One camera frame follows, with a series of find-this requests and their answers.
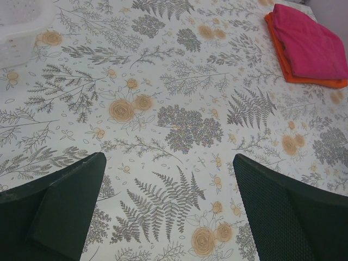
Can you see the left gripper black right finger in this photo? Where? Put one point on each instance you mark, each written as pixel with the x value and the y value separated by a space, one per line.
pixel 291 220

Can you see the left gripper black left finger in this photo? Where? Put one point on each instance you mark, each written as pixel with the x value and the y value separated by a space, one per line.
pixel 49 218

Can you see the magenta t shirt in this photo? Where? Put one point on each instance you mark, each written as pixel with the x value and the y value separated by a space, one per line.
pixel 312 50

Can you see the white plastic basket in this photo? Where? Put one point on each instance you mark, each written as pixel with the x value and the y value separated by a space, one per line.
pixel 21 22

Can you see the folded orange t shirt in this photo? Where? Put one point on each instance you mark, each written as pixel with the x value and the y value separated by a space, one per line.
pixel 286 68

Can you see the floral table mat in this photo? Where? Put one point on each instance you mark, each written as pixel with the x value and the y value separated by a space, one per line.
pixel 170 92

